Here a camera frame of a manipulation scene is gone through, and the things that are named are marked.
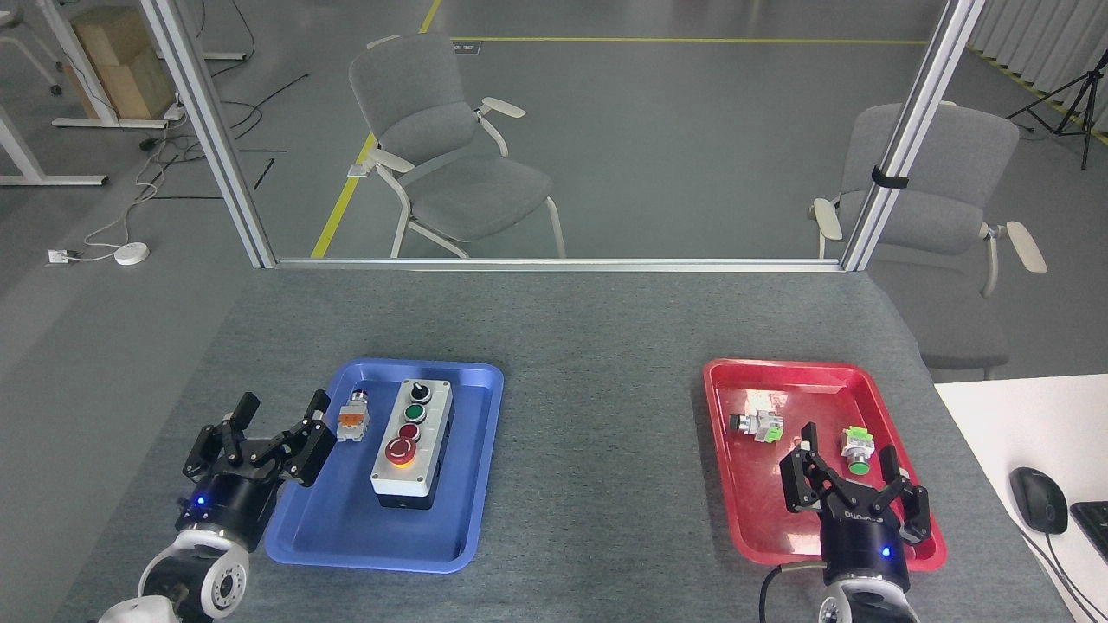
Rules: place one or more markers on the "white desk frame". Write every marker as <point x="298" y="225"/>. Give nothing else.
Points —
<point x="78" y="61"/>

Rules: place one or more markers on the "orange and white button switch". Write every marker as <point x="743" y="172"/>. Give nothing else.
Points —
<point x="353" y="420"/>

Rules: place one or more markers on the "green push button switch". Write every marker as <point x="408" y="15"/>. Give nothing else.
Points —
<point x="857" y="448"/>

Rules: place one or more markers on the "black knob selector switch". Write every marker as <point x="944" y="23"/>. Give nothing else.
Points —
<point x="757" y="424"/>

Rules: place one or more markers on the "black keyboard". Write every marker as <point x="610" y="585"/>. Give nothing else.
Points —
<point x="1095" y="523"/>

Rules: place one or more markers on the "black tripod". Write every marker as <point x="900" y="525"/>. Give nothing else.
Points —
<point x="1086" y="104"/>

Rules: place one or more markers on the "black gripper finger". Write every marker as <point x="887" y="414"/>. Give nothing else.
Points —
<point x="805" y="480"/>
<point x="305" y="446"/>
<point x="232" y="437"/>
<point x="913" y="510"/>

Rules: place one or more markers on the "silver aluminium post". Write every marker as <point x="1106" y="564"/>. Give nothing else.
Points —
<point x="216" y="138"/>

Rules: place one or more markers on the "white side desk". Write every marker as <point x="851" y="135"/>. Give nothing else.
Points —
<point x="1021" y="424"/>

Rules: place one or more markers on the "red plastic tray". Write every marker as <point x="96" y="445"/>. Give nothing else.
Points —
<point x="762" y="493"/>

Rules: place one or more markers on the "white floor socket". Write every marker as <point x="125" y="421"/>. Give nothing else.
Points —
<point x="59" y="256"/>

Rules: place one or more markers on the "black computer mouse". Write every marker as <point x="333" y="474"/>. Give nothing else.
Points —
<point x="1039" y="500"/>

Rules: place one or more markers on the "grey four-button control box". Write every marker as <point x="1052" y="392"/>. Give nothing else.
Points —
<point x="430" y="433"/>

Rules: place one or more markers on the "brown cardboard box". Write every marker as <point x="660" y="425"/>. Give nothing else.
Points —
<point x="130" y="69"/>

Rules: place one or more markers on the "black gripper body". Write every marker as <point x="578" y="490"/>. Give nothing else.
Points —
<point x="229" y="502"/>
<point x="864" y="541"/>

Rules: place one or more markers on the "grey chair with wide backrest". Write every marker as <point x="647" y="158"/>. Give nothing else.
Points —
<point x="943" y="208"/>

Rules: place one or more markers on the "blue plastic tray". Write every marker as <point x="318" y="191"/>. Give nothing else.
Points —
<point x="472" y="484"/>

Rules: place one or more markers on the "grey chair with angled armrests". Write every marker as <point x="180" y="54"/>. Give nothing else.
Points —
<point x="472" y="186"/>

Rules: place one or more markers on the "white round floor device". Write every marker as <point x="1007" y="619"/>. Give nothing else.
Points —
<point x="132" y="253"/>

